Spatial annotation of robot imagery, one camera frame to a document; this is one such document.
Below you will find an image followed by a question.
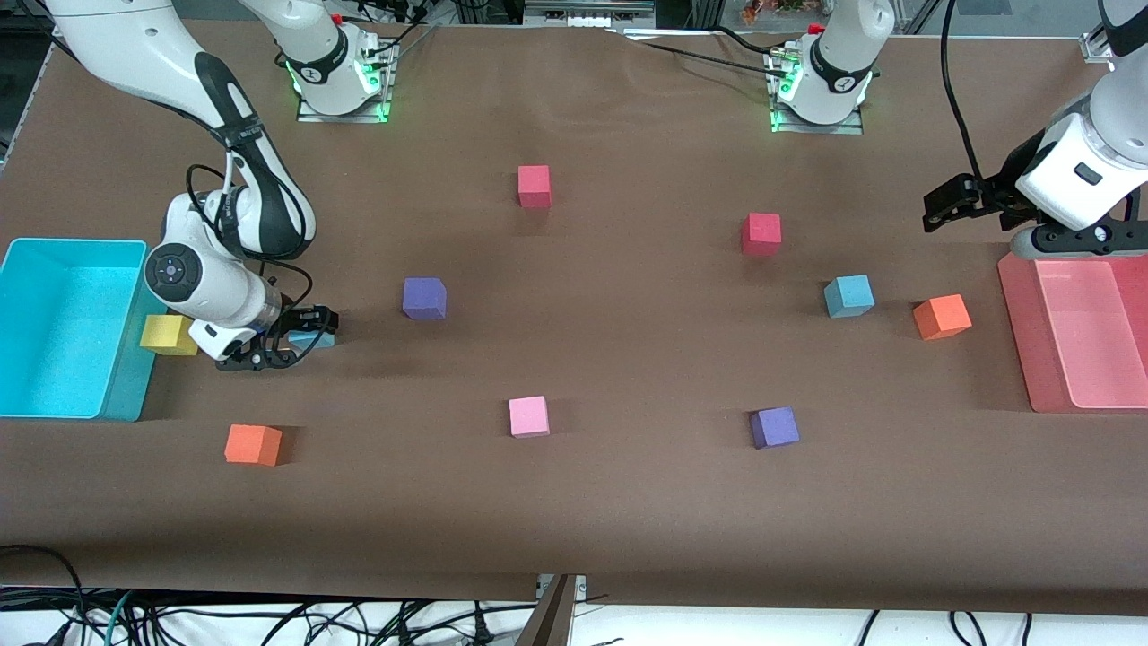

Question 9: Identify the orange foam block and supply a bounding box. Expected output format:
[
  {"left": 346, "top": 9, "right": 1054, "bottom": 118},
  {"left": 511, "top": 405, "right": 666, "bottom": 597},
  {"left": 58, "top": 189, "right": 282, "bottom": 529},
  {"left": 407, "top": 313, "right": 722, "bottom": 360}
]
[
  {"left": 224, "top": 423, "right": 283, "bottom": 467},
  {"left": 913, "top": 293, "right": 973, "bottom": 342}
]

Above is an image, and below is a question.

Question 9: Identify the yellow foam block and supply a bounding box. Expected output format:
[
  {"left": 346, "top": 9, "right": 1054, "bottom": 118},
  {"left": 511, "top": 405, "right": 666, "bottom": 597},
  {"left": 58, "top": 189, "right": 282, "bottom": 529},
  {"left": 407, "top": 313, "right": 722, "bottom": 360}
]
[{"left": 139, "top": 314, "right": 200, "bottom": 357}]

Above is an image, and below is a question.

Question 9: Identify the purple foam block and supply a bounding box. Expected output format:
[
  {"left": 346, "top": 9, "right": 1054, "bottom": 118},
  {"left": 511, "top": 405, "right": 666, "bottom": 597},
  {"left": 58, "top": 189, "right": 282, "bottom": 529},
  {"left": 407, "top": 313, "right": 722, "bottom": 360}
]
[
  {"left": 750, "top": 406, "right": 801, "bottom": 450},
  {"left": 402, "top": 276, "right": 448, "bottom": 321}
]

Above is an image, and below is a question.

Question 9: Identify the pink plastic bin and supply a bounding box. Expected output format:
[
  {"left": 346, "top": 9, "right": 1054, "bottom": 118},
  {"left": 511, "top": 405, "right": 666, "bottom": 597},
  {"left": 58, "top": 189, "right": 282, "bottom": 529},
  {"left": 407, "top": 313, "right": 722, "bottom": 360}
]
[{"left": 997, "top": 249, "right": 1148, "bottom": 415}]

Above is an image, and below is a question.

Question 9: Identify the red foam block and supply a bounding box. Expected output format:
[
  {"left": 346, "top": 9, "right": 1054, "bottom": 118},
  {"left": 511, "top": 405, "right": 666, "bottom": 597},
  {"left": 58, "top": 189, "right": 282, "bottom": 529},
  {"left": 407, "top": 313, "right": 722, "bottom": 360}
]
[
  {"left": 742, "top": 213, "right": 782, "bottom": 258},
  {"left": 517, "top": 164, "right": 552, "bottom": 209}
]

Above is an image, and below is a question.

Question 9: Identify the cyan plastic bin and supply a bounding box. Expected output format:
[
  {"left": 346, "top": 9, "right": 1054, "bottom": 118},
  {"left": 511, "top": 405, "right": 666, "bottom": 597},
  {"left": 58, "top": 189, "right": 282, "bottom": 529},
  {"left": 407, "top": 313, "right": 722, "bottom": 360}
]
[{"left": 0, "top": 238, "right": 178, "bottom": 423}]

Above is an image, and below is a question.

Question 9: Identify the pink foam block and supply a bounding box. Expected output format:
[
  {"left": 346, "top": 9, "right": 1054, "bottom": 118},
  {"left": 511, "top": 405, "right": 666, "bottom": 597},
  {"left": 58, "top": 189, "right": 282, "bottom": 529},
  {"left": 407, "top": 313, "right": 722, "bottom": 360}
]
[{"left": 509, "top": 396, "right": 551, "bottom": 439}]

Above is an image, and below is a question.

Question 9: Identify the brown table cover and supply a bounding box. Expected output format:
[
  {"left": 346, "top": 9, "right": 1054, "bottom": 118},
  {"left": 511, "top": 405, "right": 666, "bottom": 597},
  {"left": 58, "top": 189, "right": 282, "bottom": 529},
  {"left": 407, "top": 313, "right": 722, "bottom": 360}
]
[{"left": 0, "top": 16, "right": 1148, "bottom": 618}]

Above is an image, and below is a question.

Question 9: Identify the dark table support beam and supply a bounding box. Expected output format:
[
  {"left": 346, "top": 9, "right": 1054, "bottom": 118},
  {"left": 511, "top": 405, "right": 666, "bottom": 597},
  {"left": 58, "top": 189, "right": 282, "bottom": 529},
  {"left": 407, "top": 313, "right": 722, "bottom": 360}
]
[{"left": 514, "top": 576, "right": 577, "bottom": 646}]

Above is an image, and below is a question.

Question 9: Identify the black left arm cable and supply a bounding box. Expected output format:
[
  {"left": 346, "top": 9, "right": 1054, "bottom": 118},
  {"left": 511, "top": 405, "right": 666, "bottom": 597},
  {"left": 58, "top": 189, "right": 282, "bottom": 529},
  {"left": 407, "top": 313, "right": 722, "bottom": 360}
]
[{"left": 939, "top": 0, "right": 987, "bottom": 180}]

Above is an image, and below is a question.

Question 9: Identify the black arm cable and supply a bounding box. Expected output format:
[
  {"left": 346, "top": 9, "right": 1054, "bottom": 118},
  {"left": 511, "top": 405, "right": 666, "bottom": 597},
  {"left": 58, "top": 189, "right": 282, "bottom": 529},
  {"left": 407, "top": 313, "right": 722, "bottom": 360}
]
[
  {"left": 184, "top": 148, "right": 315, "bottom": 315},
  {"left": 939, "top": 0, "right": 987, "bottom": 180}
]

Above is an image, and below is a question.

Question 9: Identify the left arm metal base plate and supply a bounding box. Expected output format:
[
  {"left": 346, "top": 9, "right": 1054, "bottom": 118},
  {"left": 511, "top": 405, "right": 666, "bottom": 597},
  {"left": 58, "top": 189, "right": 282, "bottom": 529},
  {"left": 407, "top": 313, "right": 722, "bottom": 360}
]
[{"left": 767, "top": 45, "right": 866, "bottom": 135}]

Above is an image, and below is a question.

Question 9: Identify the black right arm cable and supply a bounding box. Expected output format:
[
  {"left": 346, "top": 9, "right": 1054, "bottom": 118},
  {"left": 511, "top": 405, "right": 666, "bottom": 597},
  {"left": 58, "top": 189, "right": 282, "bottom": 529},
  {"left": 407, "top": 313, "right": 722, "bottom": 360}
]
[{"left": 184, "top": 148, "right": 315, "bottom": 315}]

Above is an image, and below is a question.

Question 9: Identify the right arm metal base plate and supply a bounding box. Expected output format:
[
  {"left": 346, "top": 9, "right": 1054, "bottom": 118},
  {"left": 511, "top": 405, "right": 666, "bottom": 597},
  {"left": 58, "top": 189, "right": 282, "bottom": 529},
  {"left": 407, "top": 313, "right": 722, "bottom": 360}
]
[{"left": 296, "top": 40, "right": 396, "bottom": 124}]

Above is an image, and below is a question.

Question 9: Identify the black floor cable tangle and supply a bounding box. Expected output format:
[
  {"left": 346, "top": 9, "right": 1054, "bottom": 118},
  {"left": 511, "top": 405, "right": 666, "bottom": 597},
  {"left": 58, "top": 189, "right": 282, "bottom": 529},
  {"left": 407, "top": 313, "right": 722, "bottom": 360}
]
[{"left": 135, "top": 599, "right": 539, "bottom": 646}]

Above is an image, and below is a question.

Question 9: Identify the black cable on table cover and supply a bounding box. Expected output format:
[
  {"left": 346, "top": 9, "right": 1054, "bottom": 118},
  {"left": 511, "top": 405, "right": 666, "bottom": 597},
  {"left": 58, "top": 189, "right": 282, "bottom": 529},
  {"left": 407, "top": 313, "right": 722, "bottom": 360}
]
[{"left": 619, "top": 25, "right": 813, "bottom": 77}]

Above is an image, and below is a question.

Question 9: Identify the black floor cable loop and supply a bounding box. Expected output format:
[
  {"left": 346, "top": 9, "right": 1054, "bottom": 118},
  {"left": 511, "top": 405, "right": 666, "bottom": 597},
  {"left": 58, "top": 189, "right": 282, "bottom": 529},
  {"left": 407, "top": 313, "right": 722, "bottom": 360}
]
[{"left": 0, "top": 543, "right": 91, "bottom": 646}]

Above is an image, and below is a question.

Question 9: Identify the teal floor cable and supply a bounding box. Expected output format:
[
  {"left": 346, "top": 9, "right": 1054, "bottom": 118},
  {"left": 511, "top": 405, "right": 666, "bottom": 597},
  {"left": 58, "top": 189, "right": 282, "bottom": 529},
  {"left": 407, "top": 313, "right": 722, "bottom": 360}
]
[{"left": 103, "top": 590, "right": 135, "bottom": 646}]

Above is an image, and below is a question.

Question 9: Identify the black cable at base plate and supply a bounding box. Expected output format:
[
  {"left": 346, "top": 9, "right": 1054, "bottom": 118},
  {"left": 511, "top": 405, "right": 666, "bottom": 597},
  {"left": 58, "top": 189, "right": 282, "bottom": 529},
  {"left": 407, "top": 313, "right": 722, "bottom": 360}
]
[{"left": 381, "top": 18, "right": 440, "bottom": 68}]

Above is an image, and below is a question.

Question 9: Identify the silver aluminium frame rail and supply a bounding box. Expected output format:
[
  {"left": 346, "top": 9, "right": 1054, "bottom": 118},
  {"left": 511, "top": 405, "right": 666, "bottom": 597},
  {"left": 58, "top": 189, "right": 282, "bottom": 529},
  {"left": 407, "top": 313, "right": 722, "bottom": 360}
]
[{"left": 525, "top": 0, "right": 656, "bottom": 28}]

